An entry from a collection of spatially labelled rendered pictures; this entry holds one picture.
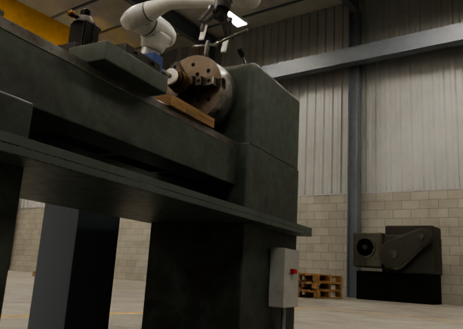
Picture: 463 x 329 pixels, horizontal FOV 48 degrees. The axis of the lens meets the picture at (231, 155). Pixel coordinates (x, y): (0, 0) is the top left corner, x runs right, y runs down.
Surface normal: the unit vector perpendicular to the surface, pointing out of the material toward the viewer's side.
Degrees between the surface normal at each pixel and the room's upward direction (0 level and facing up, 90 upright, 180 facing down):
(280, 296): 90
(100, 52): 90
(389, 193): 90
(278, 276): 90
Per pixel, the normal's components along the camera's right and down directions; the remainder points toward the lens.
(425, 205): -0.59, -0.22
